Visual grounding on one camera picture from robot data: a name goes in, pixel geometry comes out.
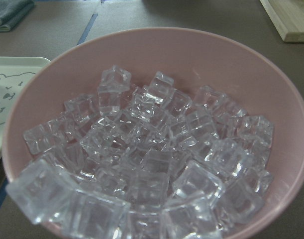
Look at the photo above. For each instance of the wooden cutting board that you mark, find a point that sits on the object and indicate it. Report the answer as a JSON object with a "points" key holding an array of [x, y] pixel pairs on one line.
{"points": [[287, 17]]}

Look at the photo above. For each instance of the pile of clear ice cubes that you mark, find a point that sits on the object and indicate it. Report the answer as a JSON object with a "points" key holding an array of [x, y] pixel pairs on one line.
{"points": [[147, 162]]}

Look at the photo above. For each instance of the grey folded cloth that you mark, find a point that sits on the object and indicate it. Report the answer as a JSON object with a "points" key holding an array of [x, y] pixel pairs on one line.
{"points": [[12, 13]]}

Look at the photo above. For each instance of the cream bear serving tray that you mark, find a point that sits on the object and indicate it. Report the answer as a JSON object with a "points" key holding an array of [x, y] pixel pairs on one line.
{"points": [[15, 73]]}

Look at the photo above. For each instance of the pink bowl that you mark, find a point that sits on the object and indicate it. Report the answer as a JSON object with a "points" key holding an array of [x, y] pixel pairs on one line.
{"points": [[193, 58]]}

